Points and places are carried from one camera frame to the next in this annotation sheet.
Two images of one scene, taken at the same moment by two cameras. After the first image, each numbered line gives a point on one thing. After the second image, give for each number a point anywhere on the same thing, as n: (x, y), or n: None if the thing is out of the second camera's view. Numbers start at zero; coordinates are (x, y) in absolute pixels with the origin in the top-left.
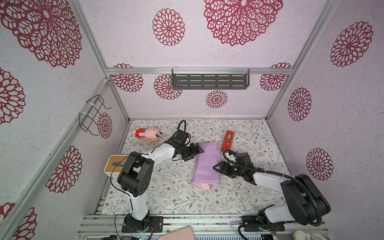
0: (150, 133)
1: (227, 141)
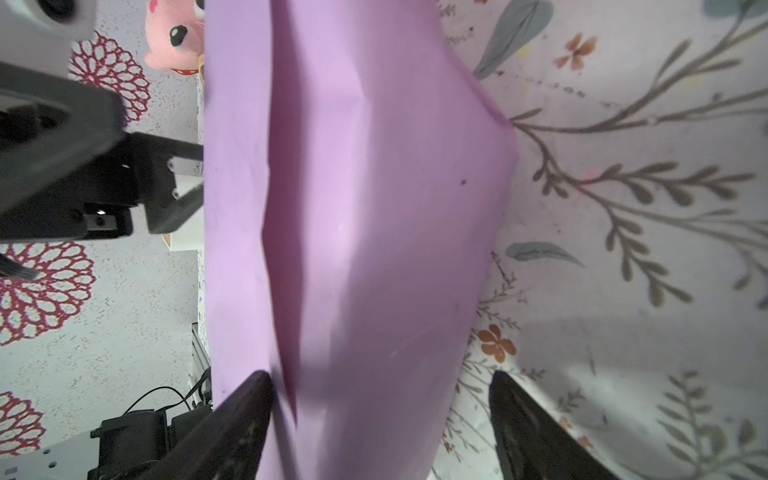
0: (174, 35)
1: None
